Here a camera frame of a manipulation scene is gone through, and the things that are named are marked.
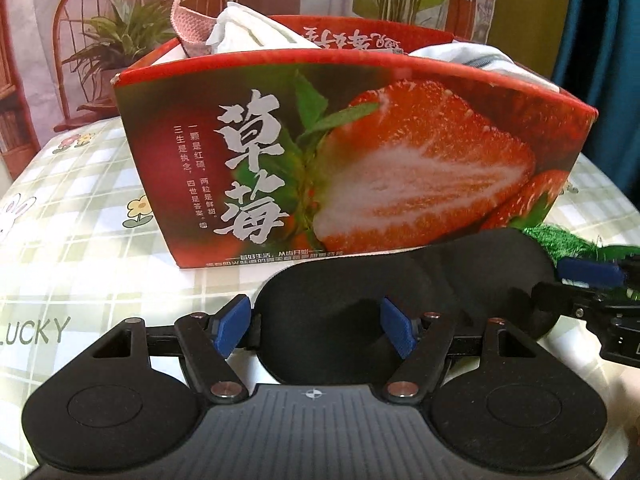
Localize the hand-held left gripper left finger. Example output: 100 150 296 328
90 296 252 403

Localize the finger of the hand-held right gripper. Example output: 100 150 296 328
531 282 608 318
556 257 640 285

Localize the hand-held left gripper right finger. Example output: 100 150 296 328
380 297 545 403

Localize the green fluffy soft item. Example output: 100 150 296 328
520 225 640 303

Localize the black sleep mask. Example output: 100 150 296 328
254 229 562 386

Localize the red strawberry print box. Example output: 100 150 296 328
112 14 599 271

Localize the pale blue cloth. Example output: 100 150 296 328
410 42 562 95

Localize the white cloth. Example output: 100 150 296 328
204 2 322 55

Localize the pink knitted cloth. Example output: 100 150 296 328
171 0 221 58

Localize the green plaid tablecloth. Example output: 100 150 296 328
0 115 640 480

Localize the dark curtain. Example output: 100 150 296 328
549 0 640 192

